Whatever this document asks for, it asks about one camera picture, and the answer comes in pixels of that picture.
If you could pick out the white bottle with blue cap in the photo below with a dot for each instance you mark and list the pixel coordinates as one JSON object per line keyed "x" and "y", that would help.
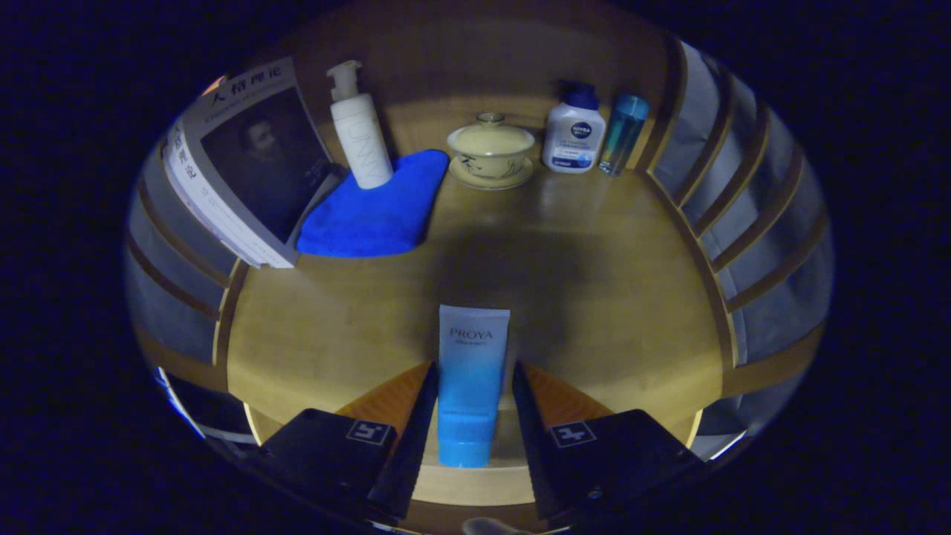
{"x": 573, "y": 137}

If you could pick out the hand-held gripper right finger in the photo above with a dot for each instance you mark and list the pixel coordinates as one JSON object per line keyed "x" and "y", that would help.
{"x": 539, "y": 453}

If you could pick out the lidded ceramic tea cup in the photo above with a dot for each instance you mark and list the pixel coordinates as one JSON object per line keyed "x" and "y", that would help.
{"x": 490, "y": 152}

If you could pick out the white pump bottle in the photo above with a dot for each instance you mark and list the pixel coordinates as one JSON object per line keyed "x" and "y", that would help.
{"x": 362, "y": 141}

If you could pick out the wooden cabinet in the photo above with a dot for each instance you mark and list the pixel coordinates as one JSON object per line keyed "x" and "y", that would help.
{"x": 483, "y": 59}

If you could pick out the blue and white cosmetic tube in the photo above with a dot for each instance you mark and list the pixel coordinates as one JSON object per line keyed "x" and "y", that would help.
{"x": 472, "y": 386}

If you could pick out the dark portrait cover book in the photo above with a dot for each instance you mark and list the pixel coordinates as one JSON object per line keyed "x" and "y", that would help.
{"x": 267, "y": 163}

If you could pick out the teal slim bottle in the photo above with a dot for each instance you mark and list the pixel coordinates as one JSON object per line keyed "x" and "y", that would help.
{"x": 622, "y": 134}

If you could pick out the blue folded cloth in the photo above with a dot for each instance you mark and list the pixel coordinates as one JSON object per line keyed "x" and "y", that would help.
{"x": 371, "y": 215}

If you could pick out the wooden countertop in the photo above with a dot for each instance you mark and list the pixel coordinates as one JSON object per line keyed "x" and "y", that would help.
{"x": 594, "y": 297}

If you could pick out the white spine book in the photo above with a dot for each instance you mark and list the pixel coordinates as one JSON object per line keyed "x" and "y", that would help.
{"x": 223, "y": 223}

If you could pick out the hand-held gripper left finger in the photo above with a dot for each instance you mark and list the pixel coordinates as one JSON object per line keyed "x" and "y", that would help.
{"x": 412, "y": 453}

